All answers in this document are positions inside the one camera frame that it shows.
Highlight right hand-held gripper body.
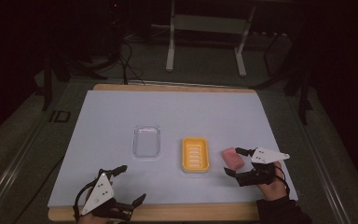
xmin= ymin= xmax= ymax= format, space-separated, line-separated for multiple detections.
xmin=235 ymin=147 xmax=291 ymax=188

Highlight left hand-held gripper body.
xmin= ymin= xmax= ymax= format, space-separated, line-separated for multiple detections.
xmin=73 ymin=169 xmax=135 ymax=222

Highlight pink soap bar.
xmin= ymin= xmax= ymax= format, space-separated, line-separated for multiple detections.
xmin=220 ymin=147 xmax=245 ymax=171

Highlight yellow soap dish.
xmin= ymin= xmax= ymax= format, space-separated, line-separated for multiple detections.
xmin=181 ymin=136 xmax=211 ymax=174

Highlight person's left hand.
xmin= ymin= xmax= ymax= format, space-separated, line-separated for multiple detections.
xmin=77 ymin=214 xmax=113 ymax=224

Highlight person's right hand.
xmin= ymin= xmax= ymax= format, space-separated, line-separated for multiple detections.
xmin=255 ymin=161 xmax=290 ymax=202

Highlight wooden table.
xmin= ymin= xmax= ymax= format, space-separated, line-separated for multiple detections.
xmin=48 ymin=83 xmax=261 ymax=223

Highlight clear plastic soap dish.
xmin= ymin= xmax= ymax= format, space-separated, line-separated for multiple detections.
xmin=131 ymin=124 xmax=162 ymax=159

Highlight black stand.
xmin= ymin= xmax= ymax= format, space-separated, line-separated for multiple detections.
xmin=40 ymin=50 xmax=108 ymax=112
xmin=251 ymin=31 xmax=314 ymax=126

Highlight white table cover sheet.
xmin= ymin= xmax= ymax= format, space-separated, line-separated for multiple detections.
xmin=47 ymin=90 xmax=299 ymax=208

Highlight white metal stand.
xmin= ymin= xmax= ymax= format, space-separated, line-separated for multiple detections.
xmin=165 ymin=0 xmax=257 ymax=78

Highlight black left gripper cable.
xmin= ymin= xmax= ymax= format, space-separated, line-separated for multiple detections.
xmin=72 ymin=177 xmax=96 ymax=222

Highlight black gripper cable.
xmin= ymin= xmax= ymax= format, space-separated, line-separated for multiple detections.
xmin=72 ymin=177 xmax=96 ymax=222
xmin=273 ymin=164 xmax=291 ymax=198

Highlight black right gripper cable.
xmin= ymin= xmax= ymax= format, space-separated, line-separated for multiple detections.
xmin=273 ymin=164 xmax=291 ymax=198

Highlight metal floor rail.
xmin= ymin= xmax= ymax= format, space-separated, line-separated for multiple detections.
xmin=299 ymin=122 xmax=353 ymax=224
xmin=0 ymin=115 xmax=49 ymax=224

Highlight black floor cables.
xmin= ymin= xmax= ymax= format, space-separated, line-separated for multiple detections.
xmin=117 ymin=36 xmax=146 ymax=86

